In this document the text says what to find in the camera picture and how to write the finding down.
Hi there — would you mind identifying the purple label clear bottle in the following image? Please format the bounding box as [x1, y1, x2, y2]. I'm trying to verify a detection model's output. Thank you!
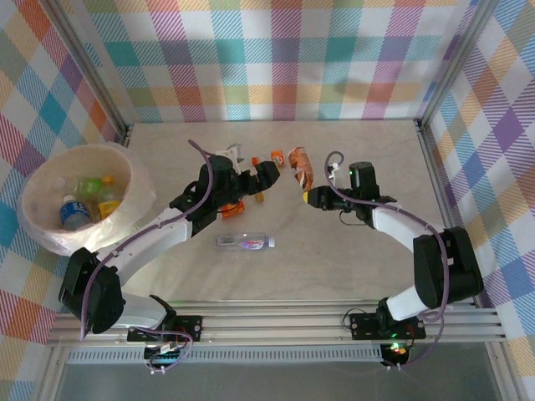
[214, 233, 277, 251]

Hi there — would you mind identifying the yellow label juice bottle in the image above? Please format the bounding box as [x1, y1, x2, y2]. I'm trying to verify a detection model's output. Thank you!
[95, 175, 125, 221]

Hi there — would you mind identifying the green label plastic bottle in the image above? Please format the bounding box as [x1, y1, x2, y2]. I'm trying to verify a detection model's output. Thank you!
[74, 177, 104, 200]

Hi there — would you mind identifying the blue label water bottle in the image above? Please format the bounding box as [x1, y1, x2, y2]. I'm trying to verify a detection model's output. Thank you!
[59, 195, 92, 231]

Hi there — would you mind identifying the white ribbed plastic bin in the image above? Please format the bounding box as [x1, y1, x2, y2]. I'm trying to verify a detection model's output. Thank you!
[18, 143, 139, 256]

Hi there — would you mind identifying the orange snack bag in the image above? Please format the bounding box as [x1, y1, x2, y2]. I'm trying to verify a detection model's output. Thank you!
[286, 145, 315, 191]

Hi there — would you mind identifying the orange barcode label bottle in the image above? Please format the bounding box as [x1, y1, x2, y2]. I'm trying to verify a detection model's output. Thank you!
[220, 190, 266, 221]

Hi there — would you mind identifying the thin black wire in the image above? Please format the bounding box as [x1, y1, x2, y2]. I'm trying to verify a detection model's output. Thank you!
[339, 208, 365, 227]

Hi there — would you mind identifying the aluminium side rail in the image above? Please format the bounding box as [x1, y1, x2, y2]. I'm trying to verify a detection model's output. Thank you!
[413, 119, 507, 331]

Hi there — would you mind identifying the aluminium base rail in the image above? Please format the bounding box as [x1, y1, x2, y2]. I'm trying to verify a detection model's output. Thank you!
[46, 299, 507, 348]

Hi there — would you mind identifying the aluminium frame post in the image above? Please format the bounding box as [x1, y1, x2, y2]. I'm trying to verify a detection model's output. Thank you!
[487, 342, 519, 401]
[43, 0, 135, 143]
[415, 0, 497, 129]
[37, 346, 70, 401]

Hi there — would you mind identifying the grey slotted cable duct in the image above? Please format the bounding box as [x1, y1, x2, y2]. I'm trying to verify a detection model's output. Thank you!
[64, 348, 385, 365]

